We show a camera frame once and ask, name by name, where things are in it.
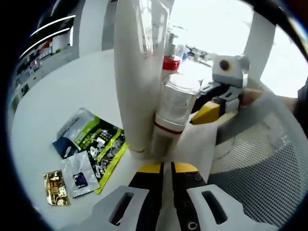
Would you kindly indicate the long ceiling light strip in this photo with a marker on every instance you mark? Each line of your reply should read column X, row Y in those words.
column 69, row 17
column 65, row 30

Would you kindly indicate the white mesh office chair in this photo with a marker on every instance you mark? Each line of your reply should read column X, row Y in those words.
column 252, row 173

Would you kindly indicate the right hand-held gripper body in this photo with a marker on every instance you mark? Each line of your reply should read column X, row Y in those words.
column 235, row 74

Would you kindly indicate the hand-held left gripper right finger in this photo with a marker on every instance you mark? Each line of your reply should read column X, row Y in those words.
column 185, row 192

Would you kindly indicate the green black skincare sachet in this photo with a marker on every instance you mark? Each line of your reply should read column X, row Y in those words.
column 108, row 154

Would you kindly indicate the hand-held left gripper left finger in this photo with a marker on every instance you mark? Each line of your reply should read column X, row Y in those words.
column 149, row 192

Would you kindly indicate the silver blue skincare sachet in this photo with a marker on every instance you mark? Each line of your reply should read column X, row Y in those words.
column 72, row 130

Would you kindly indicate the gold foil skincare sachet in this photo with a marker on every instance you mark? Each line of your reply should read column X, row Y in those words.
column 56, row 187

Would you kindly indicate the small clear skincare sachet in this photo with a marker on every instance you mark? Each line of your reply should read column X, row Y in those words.
column 79, row 173

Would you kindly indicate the large white skincare tube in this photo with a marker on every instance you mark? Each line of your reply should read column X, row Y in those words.
column 134, row 84

